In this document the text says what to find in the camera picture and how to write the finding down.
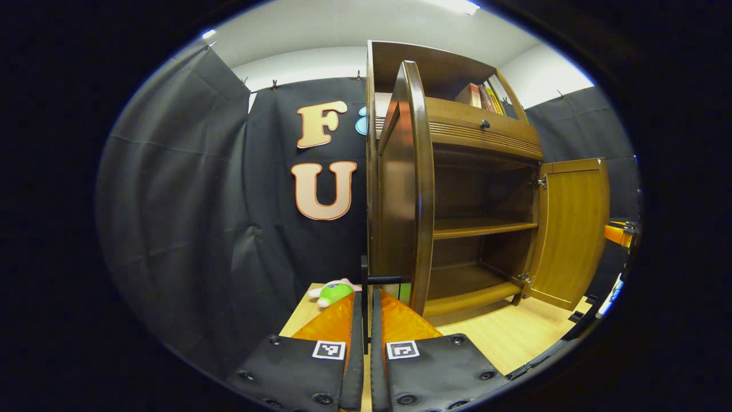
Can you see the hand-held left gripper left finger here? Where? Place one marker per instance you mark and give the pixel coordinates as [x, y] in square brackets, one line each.
[354, 366]

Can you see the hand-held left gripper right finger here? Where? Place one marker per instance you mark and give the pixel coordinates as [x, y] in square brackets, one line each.
[377, 372]

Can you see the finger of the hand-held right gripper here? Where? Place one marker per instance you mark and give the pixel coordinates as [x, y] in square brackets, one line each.
[616, 233]

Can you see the wooden cabinet door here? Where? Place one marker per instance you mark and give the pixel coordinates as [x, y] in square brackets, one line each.
[572, 229]
[406, 200]

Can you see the wooden double-door shoe cabinet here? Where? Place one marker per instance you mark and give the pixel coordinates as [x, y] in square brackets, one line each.
[474, 229]

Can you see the green and pink plush toy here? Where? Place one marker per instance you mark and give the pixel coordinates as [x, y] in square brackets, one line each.
[334, 293]

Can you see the yellow book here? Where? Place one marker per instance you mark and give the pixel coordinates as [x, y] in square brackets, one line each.
[496, 102]

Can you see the brown book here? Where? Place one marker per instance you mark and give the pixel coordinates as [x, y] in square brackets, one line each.
[486, 98]

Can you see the wooden drawer with black knob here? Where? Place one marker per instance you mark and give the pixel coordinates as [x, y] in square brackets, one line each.
[457, 117]

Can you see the beige book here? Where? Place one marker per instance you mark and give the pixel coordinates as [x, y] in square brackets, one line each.
[469, 96]

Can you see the large ceiling light panel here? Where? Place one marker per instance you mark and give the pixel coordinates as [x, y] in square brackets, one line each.
[460, 6]

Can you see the small ceiling light panel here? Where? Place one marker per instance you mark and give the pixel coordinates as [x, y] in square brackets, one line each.
[209, 34]

